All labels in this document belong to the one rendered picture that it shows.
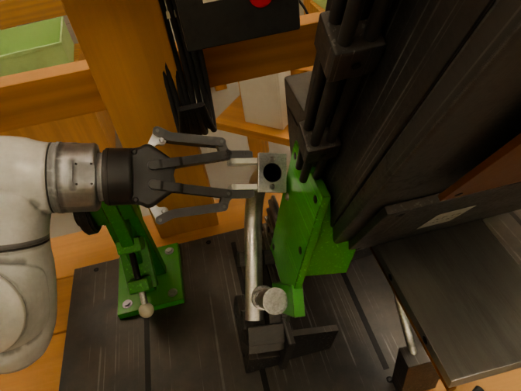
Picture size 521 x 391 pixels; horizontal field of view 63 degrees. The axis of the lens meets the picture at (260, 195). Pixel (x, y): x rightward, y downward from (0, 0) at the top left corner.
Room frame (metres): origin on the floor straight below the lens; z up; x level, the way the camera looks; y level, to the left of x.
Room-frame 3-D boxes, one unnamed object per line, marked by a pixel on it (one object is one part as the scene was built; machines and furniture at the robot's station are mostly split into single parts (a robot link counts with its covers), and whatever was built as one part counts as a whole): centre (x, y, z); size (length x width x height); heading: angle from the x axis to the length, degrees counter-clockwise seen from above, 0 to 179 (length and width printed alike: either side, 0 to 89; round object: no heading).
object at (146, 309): (0.46, 0.24, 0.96); 0.06 x 0.03 x 0.06; 6
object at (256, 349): (0.34, 0.03, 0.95); 0.07 x 0.04 x 0.06; 96
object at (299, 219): (0.40, -0.07, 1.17); 0.13 x 0.12 x 0.20; 96
